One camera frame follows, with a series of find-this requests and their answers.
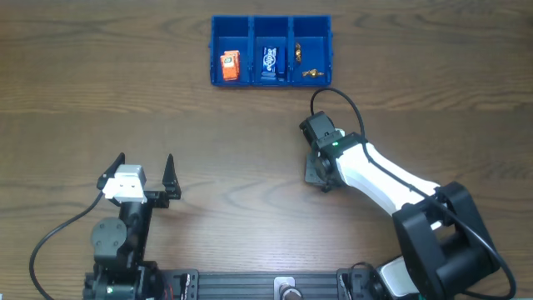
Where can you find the mounting rail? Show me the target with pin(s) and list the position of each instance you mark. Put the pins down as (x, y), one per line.
(241, 285)

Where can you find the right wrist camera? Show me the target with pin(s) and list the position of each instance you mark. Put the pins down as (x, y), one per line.
(340, 133)

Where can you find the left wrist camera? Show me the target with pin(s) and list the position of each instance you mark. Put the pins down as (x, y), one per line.
(125, 183)

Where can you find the orange candy box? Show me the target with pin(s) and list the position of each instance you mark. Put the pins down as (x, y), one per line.
(230, 71)
(238, 62)

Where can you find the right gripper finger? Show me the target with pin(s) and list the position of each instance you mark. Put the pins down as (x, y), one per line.
(312, 173)

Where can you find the blue tray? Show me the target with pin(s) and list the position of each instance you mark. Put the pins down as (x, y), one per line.
(316, 29)

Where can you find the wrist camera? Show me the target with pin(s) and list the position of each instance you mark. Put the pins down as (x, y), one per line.
(340, 133)
(125, 183)

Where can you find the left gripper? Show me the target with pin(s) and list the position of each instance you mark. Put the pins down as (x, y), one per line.
(158, 198)

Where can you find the blue candy pack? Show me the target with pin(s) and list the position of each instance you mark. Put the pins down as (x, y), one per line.
(270, 60)
(282, 62)

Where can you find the gold candy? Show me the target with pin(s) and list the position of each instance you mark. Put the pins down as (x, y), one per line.
(298, 53)
(312, 73)

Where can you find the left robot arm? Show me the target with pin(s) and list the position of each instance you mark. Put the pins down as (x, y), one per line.
(133, 233)

